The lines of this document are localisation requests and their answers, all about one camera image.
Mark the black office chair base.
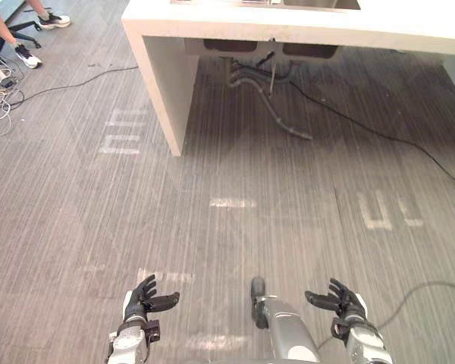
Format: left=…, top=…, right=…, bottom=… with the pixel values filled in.
left=0, top=11, right=49, bottom=52

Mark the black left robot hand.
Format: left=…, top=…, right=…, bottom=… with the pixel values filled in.
left=122, top=275, right=180, bottom=322

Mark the person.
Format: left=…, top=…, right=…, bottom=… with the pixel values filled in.
left=0, top=0, right=72, bottom=70

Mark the thin black floor cable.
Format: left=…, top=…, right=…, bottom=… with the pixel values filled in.
left=7, top=64, right=140, bottom=109

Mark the grey corrugated drain hose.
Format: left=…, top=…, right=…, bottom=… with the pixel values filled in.
left=227, top=62, right=314, bottom=141

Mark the grey robot tether cable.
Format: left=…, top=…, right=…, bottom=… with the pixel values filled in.
left=316, top=280, right=455, bottom=350

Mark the white sink counter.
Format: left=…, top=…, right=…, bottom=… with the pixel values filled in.
left=121, top=0, right=455, bottom=157

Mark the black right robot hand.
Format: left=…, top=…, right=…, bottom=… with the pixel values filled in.
left=305, top=278, right=368, bottom=323

